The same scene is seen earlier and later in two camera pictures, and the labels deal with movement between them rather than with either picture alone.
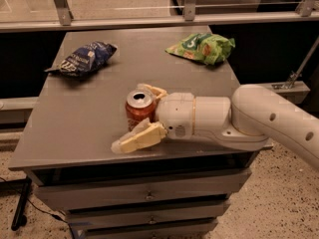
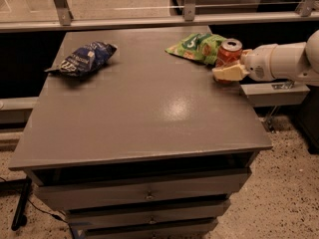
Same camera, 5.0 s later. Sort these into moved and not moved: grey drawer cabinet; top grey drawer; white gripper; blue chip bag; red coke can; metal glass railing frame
Moved: white gripper; red coke can
Not moved: metal glass railing frame; top grey drawer; blue chip bag; grey drawer cabinet
